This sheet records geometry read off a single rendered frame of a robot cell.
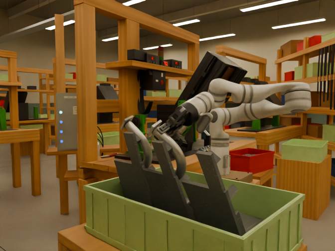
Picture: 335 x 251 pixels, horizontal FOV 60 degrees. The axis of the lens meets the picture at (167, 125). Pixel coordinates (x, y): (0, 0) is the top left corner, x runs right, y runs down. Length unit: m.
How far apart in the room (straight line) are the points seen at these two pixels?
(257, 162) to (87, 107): 1.13
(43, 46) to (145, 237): 12.23
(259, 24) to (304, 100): 10.75
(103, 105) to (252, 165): 1.08
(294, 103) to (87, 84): 1.21
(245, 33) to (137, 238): 11.39
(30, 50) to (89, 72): 10.78
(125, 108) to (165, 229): 1.44
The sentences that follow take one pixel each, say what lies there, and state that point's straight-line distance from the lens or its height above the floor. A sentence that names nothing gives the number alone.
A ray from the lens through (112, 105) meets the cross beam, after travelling 2.14.
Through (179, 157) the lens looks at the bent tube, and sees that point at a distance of 0.86.
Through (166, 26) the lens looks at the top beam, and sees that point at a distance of 2.61.
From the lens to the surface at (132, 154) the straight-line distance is 0.99.
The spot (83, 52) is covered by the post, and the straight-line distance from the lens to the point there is 1.90.
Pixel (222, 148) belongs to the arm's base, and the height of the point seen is 1.03.
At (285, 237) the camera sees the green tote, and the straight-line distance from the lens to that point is 0.94.
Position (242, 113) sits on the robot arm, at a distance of 1.33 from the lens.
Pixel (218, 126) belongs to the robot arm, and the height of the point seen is 1.14.
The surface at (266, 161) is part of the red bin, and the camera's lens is 2.06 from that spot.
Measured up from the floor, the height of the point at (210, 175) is 1.07.
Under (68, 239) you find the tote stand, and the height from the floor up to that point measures 0.79.
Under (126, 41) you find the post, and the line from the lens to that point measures 2.18.
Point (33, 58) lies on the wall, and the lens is 12.64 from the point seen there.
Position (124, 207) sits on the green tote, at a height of 0.93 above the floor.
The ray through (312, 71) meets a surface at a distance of 5.04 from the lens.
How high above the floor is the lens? 1.25
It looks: 4 degrees down
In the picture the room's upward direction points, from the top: straight up
